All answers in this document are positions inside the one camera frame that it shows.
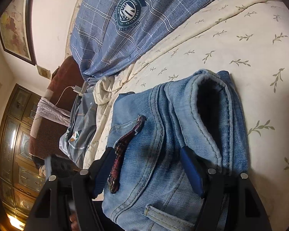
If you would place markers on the white charger plug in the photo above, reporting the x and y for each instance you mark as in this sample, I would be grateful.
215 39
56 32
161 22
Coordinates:
78 89

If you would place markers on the framed wall map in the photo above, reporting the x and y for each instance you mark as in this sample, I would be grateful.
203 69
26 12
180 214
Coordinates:
14 28

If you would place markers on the dark cloth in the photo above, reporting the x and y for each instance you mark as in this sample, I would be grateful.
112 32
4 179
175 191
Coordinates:
62 165

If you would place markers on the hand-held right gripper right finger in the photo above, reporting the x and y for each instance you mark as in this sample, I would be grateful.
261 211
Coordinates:
191 173

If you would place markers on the cream leaf-print blanket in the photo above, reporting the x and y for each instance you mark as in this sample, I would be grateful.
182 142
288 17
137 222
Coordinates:
231 41

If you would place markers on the blue denim pants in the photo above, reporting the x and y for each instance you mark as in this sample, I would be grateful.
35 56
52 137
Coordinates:
163 125

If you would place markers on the small wall picture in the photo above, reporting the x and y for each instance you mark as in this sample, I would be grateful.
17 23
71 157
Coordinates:
43 71

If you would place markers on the pale lavender cloth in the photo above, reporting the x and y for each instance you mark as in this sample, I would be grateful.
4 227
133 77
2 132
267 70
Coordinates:
50 115

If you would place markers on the wooden glass-door cabinet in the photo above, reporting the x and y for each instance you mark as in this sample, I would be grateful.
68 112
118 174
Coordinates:
16 130

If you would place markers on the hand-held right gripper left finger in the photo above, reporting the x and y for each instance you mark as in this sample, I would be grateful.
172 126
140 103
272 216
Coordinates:
103 173

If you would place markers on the brown headboard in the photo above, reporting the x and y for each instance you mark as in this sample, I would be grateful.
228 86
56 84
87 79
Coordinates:
69 72

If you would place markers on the grey printed bedsheet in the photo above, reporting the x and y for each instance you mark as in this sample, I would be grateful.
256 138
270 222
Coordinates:
79 125

